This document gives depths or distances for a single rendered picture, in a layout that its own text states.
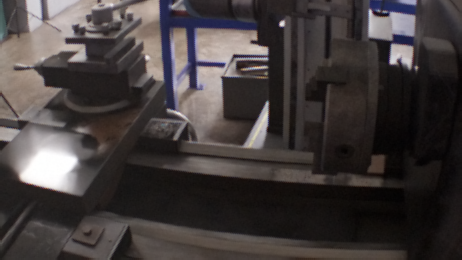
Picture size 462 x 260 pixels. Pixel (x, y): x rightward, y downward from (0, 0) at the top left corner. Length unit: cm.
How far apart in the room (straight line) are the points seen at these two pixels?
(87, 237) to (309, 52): 133
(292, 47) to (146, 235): 117
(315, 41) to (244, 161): 88
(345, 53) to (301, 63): 115
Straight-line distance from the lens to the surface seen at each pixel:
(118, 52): 125
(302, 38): 196
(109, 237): 98
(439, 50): 69
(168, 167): 123
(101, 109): 129
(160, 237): 102
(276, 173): 119
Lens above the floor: 152
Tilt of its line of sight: 28 degrees down
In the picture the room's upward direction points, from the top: 2 degrees counter-clockwise
